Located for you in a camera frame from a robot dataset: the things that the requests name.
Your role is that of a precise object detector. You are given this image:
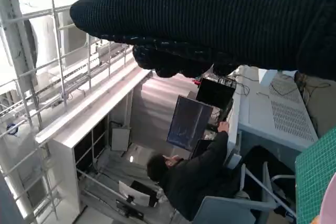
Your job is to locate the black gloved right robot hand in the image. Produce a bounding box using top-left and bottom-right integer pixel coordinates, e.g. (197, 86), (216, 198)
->
(69, 0), (336, 79)

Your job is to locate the pink bowl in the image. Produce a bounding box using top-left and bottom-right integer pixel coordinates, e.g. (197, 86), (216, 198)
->
(319, 182), (336, 224)

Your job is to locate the black computer monitor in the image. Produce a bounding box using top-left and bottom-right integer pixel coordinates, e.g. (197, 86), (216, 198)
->
(196, 77), (237, 111)

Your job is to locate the dark computer monitor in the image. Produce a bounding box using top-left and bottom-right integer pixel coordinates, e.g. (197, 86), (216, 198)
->
(166, 95), (214, 153)

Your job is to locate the white perforated cabinet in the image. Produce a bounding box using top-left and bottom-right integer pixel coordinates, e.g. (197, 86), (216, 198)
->
(237, 66), (320, 162)

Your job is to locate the small white panel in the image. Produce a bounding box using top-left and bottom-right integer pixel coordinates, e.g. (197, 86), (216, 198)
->
(110, 126), (131, 152)

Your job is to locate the person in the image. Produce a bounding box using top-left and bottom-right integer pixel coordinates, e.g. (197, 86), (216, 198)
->
(146, 120), (296, 221)

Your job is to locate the long white partition shelf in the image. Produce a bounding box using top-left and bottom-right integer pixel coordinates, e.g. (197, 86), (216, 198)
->
(35, 69), (153, 214)

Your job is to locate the green cutting mat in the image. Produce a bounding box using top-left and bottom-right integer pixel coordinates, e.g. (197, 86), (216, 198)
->
(295, 126), (336, 224)

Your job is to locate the black monitor on floor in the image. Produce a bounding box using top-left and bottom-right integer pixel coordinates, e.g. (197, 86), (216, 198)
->
(115, 180), (161, 219)

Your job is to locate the grey chair with metal legs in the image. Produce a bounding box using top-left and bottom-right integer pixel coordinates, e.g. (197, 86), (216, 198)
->
(193, 153), (297, 224)

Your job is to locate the white pipe scaffold frame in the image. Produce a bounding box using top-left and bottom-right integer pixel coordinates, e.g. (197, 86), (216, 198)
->
(0, 0), (137, 224)

